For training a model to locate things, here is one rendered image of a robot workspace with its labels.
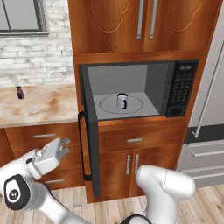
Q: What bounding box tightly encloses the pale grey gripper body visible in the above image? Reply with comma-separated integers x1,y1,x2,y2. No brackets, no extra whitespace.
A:
34,137,65,175

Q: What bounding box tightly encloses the dark grey microwave door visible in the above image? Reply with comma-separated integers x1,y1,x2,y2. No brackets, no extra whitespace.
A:
78,64,102,199

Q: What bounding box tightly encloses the grey microwave turntable plate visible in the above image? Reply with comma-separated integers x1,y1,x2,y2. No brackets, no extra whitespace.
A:
98,94,145,115

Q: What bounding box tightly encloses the black microwave oven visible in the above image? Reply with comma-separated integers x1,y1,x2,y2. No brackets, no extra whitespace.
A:
78,59,200,123

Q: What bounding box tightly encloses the wooden drawer front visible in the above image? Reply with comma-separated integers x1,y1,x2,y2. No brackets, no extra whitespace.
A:
3,122,82,160
37,147,86,191
98,125,186,153

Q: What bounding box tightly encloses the plain wooden cupboard door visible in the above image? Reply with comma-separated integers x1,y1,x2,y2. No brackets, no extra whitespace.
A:
131,144,181,198
98,149,135,200

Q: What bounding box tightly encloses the small purple bottle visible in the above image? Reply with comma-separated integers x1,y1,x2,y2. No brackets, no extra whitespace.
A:
16,85,25,101

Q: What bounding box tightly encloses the carved wooden cupboard door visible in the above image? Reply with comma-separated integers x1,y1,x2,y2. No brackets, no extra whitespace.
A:
67,0,146,55
143,0,223,54

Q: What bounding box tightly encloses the grey framed window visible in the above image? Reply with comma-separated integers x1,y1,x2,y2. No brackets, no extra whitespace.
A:
0,0,50,37

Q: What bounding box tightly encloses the stainless steel fridge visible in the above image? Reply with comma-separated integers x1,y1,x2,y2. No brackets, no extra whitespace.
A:
176,0,224,189

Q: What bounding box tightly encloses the black microwave door handle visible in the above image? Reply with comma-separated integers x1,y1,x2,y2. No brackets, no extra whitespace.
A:
76,110,93,182

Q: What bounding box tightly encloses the short silver cupboard handle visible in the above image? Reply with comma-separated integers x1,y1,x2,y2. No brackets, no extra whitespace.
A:
125,154,131,176
134,153,141,175

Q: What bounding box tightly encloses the white mug with dark handle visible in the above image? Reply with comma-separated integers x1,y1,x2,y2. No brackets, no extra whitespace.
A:
115,92,130,110

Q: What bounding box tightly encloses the silver fridge drawer handle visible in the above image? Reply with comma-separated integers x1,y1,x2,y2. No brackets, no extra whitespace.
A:
190,149,224,158
190,171,224,180

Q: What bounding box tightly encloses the long silver cupboard handle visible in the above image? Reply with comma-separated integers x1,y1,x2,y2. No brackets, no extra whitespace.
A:
149,0,158,40
136,0,145,40

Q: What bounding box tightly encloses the long silver fridge handle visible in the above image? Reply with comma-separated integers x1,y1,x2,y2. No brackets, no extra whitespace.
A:
192,40,224,140

